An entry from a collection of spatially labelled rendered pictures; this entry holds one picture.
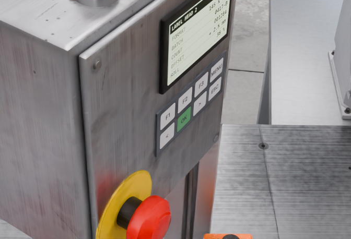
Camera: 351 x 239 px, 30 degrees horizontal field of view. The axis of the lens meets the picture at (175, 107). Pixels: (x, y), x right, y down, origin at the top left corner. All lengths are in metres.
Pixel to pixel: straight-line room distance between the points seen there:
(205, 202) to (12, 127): 0.25
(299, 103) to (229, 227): 0.35
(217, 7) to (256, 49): 2.46
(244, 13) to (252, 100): 0.64
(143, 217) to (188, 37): 0.12
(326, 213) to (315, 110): 0.26
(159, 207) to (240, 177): 0.73
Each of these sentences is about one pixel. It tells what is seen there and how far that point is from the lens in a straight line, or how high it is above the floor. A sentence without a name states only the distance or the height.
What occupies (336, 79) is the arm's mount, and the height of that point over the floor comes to 0.84.
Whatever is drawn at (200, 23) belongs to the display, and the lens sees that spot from 0.42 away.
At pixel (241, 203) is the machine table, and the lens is 1.12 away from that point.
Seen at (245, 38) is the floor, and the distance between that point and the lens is 2.96.
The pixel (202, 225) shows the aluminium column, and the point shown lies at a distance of 0.63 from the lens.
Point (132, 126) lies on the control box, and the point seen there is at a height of 1.40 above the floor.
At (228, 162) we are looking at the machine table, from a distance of 1.18.
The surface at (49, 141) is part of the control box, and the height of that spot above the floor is 1.40.
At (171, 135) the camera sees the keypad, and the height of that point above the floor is 1.36.
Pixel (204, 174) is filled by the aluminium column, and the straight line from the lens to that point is 0.58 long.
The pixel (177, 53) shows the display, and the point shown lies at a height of 1.43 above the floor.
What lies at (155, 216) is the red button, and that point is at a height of 1.34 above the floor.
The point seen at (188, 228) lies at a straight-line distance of 0.64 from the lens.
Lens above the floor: 1.67
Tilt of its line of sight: 41 degrees down
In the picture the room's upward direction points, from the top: 3 degrees clockwise
